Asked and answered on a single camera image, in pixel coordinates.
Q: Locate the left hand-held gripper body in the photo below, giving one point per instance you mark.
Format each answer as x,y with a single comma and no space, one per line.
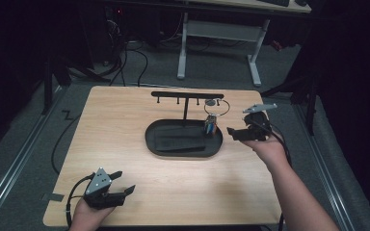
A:
101,197

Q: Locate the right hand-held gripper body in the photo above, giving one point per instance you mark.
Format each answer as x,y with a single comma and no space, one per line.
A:
257,123

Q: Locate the black key stand with tray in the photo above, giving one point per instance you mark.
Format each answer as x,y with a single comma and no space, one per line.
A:
186,95

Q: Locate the person's left hand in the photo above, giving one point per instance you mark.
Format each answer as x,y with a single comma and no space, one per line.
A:
88,216

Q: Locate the person's right hand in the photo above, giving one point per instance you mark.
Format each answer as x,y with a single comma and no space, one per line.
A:
268,149

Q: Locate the grey round table grommet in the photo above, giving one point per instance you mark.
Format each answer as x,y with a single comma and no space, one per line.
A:
210,102

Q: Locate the grey tape strip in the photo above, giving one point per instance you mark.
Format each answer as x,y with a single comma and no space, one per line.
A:
53,197

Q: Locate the black metal stand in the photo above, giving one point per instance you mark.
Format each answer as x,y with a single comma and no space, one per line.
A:
311,109

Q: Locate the small red object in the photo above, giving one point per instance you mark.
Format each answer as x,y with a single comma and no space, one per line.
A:
277,45

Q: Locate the white-legged desk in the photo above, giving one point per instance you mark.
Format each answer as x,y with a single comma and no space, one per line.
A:
220,30

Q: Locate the black keyboard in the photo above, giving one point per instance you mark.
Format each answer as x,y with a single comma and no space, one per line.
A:
274,2

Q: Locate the black computer mouse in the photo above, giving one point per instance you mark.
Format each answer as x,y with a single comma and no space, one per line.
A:
301,2

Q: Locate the dark computer tower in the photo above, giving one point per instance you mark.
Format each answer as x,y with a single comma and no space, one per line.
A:
107,32

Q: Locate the aluminium floor rail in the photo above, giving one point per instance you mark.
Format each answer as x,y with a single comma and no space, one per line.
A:
334,186
19,160

